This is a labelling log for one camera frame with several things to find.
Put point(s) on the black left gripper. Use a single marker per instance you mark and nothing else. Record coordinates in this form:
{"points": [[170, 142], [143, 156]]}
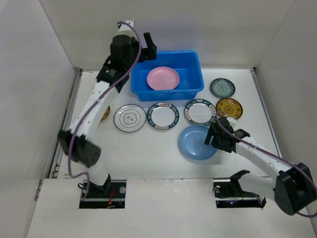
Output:
{"points": [[151, 47]]}

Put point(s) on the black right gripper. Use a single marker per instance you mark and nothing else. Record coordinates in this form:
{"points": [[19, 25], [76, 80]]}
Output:
{"points": [[214, 135]]}

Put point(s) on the light blue plastic plate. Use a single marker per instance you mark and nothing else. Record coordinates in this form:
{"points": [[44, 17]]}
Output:
{"points": [[192, 144]]}

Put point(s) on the pink plastic plate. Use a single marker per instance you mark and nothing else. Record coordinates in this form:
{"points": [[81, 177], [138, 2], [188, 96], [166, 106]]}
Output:
{"points": [[163, 78]]}

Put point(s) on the white plate thin green rim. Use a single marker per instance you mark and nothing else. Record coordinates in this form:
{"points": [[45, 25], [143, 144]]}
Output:
{"points": [[129, 118]]}

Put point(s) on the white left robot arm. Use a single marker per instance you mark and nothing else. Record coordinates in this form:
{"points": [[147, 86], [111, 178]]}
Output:
{"points": [[77, 141]]}

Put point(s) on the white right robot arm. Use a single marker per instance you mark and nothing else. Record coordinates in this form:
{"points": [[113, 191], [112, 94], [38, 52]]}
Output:
{"points": [[290, 186]]}

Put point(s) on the blue plastic bin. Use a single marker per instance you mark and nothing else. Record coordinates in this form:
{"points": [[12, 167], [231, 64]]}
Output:
{"points": [[185, 63]]}

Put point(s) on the green rim plate right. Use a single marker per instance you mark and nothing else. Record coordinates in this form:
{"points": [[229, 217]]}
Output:
{"points": [[200, 111]]}

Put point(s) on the yellow patterned plate right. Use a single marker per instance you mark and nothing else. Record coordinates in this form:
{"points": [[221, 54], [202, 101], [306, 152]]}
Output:
{"points": [[230, 107]]}

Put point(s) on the yellow patterned plate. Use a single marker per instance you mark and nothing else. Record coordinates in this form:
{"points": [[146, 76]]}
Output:
{"points": [[105, 115], [230, 107]]}

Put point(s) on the celadon blue pattern plate right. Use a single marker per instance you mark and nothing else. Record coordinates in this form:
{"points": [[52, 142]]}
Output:
{"points": [[222, 88]]}

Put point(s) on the green rim plate left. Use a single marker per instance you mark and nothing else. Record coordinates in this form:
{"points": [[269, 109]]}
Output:
{"points": [[162, 116]]}

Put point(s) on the yellow patterned plate left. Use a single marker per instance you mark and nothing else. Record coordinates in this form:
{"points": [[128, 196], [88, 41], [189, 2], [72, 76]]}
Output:
{"points": [[105, 115]]}

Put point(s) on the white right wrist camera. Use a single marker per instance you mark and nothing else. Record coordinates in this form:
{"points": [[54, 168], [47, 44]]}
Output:
{"points": [[232, 121]]}

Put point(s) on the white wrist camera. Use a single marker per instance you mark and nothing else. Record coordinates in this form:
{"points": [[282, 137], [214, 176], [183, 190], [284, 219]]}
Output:
{"points": [[124, 29], [232, 121]]}

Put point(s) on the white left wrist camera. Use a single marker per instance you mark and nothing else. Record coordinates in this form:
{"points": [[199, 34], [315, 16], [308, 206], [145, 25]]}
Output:
{"points": [[124, 29]]}

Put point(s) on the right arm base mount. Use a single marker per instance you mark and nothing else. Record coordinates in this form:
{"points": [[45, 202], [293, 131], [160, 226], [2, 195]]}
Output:
{"points": [[229, 194]]}

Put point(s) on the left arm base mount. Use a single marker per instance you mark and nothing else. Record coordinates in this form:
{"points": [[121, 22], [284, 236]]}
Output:
{"points": [[109, 196]]}

